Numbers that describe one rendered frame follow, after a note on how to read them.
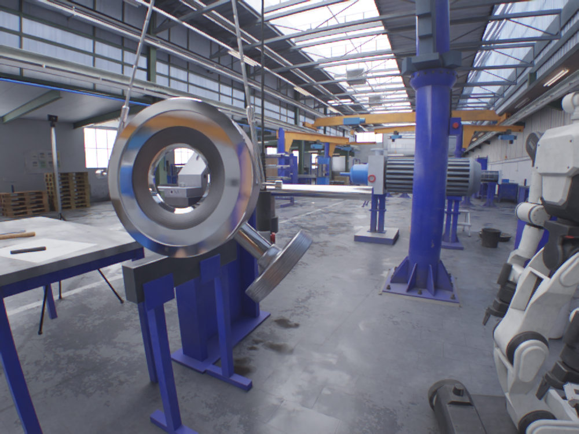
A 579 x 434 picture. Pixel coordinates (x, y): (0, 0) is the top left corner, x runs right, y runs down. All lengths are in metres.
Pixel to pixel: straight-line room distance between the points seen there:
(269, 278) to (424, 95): 2.64
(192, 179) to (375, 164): 3.68
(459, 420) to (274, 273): 1.14
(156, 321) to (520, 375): 1.34
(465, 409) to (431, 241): 1.79
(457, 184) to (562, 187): 3.82
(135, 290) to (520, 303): 1.40
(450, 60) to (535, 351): 2.43
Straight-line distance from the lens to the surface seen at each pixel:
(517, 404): 1.40
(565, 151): 1.12
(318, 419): 1.63
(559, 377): 1.11
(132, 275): 1.11
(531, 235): 1.38
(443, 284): 3.18
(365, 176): 5.06
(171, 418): 1.54
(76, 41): 9.05
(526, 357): 1.21
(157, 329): 1.26
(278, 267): 0.57
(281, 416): 1.64
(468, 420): 1.52
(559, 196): 1.14
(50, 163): 13.46
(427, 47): 2.95
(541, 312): 1.21
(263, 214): 0.80
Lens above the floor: 1.20
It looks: 9 degrees down
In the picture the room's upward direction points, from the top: straight up
